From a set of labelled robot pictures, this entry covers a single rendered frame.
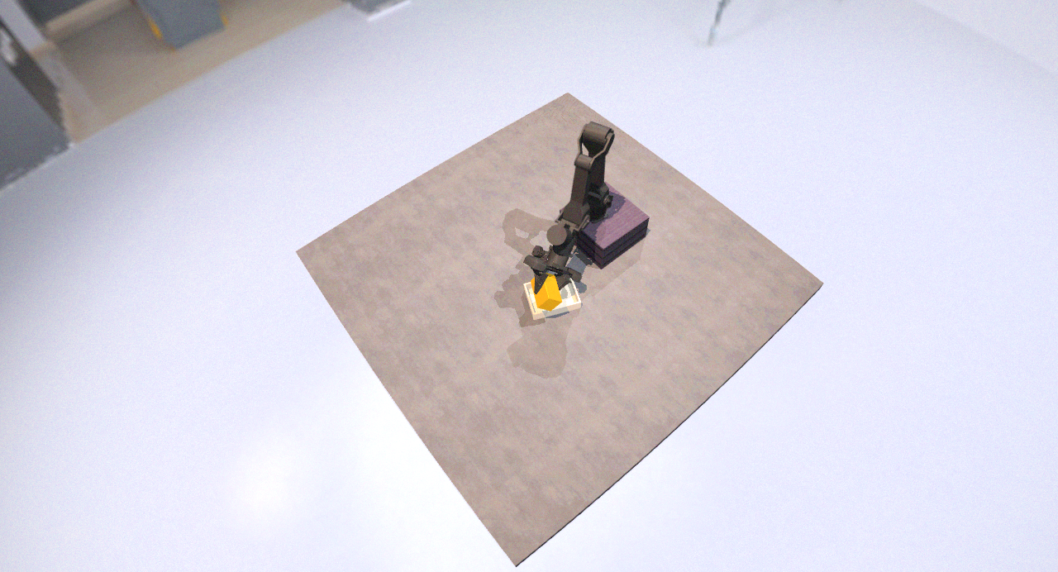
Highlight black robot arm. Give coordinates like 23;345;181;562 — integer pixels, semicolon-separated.
546;122;615;250

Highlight yellow square cup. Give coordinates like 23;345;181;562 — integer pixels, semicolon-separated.
531;273;562;311

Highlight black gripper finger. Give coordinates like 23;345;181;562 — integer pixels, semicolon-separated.
554;274;572;291
531;267;548;294

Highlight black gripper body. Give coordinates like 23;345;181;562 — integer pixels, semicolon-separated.
523;245;582;283

